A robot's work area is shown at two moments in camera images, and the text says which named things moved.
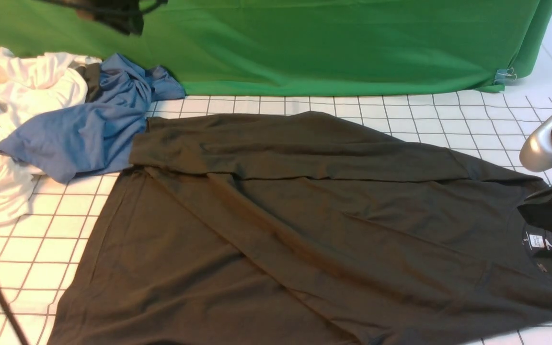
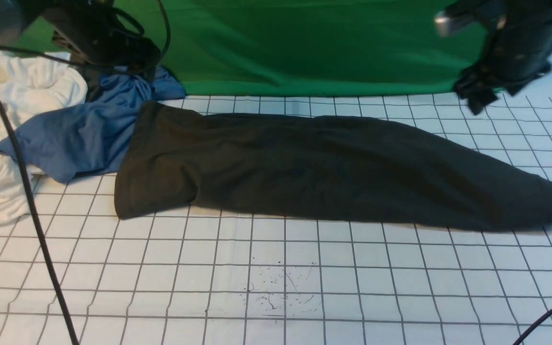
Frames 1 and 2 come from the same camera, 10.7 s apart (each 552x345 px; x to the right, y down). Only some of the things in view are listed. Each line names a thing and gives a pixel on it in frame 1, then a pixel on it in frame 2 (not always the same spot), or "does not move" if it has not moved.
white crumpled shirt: (23, 85) does not move
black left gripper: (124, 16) to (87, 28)
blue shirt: (95, 138) does not move
